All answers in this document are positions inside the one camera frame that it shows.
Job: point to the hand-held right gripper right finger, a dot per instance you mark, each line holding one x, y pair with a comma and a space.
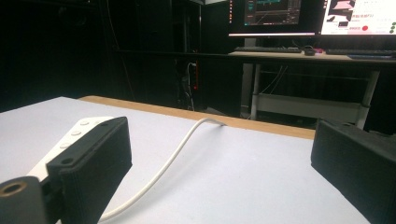
358, 161

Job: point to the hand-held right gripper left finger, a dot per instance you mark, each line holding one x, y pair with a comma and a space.
93, 168

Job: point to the white power strip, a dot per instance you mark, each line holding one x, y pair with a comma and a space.
70, 138

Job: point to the wooden desk with white legs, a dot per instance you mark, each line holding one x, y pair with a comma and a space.
311, 107

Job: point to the black keyboard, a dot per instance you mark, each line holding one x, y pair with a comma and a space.
358, 52
267, 49

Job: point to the small black device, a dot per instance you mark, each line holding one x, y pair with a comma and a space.
309, 50

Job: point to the bright computer monitor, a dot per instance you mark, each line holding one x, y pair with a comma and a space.
358, 17

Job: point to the dark computer monitor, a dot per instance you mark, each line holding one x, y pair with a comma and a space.
274, 15

